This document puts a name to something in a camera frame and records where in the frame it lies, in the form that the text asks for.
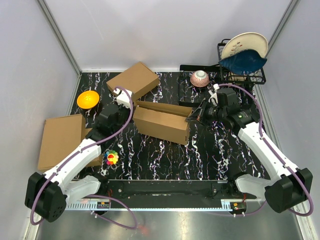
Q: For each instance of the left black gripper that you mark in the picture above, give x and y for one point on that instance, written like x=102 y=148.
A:
x=126 y=109

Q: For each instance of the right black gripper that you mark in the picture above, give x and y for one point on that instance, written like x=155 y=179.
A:
x=198 y=114

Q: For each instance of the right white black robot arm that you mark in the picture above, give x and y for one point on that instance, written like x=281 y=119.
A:
x=239 y=111

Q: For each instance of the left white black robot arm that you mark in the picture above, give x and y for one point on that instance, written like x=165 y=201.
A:
x=49 y=193

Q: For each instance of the closed cardboard box back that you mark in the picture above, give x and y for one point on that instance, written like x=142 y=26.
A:
x=138 y=79

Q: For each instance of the small cardboard box left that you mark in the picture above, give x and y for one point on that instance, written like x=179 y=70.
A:
x=98 y=160

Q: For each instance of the large cardboard box left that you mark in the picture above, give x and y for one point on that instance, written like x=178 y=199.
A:
x=61 y=136

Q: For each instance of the orange bowl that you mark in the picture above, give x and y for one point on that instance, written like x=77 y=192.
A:
x=88 y=99

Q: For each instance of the pink patterned bowl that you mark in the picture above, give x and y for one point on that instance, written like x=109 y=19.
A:
x=199 y=79

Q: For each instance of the rainbow flower toy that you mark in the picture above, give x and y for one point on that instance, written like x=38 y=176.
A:
x=111 y=157

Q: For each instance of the beige cup in rack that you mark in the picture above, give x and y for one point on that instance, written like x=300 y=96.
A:
x=237 y=80

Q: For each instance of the blue leaf plate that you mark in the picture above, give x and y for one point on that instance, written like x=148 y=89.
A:
x=245 y=62

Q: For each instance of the cream floral plate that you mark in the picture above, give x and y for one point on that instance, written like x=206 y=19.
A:
x=246 y=41

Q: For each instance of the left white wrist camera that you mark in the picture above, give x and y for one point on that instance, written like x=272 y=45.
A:
x=122 y=99

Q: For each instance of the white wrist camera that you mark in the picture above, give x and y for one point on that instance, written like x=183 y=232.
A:
x=122 y=99
x=213 y=99

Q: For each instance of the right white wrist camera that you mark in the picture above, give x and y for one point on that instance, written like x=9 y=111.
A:
x=213 y=99

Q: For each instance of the black wire dish rack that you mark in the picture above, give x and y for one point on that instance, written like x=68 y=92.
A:
x=191 y=96

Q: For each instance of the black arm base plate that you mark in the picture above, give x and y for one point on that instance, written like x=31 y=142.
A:
x=121 y=189

